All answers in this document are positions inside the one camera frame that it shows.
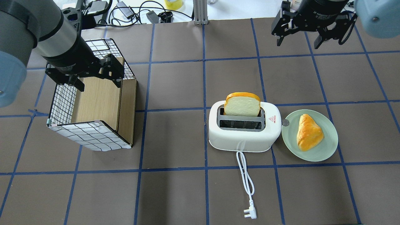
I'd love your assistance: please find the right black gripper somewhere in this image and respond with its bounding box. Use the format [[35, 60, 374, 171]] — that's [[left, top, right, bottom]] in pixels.
[[271, 1, 358, 49]]

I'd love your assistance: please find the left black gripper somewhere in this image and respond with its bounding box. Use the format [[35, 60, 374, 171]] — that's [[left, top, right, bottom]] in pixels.
[[45, 49, 125, 92]]

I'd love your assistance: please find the white two-slot toaster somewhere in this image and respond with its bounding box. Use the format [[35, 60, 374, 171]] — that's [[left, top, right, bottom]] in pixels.
[[208, 101, 282, 153]]

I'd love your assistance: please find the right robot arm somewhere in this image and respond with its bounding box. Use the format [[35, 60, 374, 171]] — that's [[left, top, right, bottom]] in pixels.
[[271, 0, 400, 49]]

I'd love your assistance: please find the toast slice in toaster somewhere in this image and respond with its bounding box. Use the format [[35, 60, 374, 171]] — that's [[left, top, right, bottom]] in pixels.
[[224, 92, 261, 117]]

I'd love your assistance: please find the black power adapter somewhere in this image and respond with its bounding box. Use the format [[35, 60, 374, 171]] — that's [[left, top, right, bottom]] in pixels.
[[146, 11, 160, 24]]

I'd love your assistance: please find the triangular bread on plate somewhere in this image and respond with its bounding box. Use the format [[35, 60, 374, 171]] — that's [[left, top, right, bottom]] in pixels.
[[296, 114, 324, 152]]

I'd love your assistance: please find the yellow tape roll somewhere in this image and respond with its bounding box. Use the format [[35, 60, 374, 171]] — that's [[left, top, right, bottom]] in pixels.
[[164, 0, 183, 11]]

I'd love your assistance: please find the light green plate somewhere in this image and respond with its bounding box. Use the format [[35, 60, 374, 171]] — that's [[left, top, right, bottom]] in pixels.
[[282, 109, 338, 162]]

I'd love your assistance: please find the wire basket with wooden shelves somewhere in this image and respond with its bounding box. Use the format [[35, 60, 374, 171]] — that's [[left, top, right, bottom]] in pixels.
[[46, 38, 137, 151]]

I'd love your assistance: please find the aluminium frame post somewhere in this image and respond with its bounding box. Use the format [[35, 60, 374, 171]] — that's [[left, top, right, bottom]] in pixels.
[[193, 0, 209, 25]]

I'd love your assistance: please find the white toaster power cable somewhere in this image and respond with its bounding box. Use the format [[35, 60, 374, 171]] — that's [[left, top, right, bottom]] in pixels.
[[236, 151, 258, 219]]

